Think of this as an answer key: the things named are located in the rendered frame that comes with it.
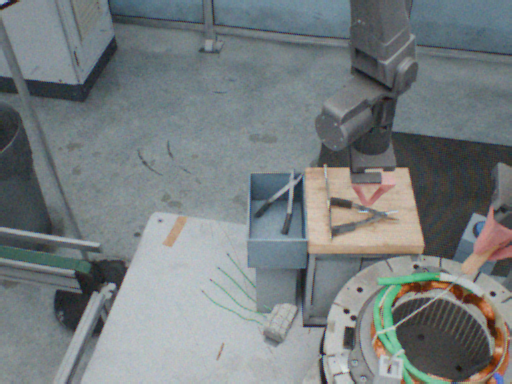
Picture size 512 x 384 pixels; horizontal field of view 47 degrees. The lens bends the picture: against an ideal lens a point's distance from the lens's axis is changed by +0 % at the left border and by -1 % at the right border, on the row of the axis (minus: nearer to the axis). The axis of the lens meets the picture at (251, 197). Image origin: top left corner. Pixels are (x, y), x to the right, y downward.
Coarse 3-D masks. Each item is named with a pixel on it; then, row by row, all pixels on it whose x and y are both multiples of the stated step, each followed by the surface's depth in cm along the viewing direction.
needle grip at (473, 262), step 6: (498, 246) 67; (486, 252) 68; (492, 252) 68; (468, 258) 70; (474, 258) 69; (480, 258) 69; (486, 258) 68; (462, 264) 71; (468, 264) 70; (474, 264) 69; (480, 264) 69; (468, 270) 70; (474, 270) 70
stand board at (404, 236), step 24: (312, 168) 116; (336, 168) 115; (312, 192) 111; (336, 192) 111; (408, 192) 111; (312, 216) 107; (336, 216) 107; (360, 216) 107; (408, 216) 107; (312, 240) 104; (336, 240) 104; (360, 240) 104; (384, 240) 103; (408, 240) 103
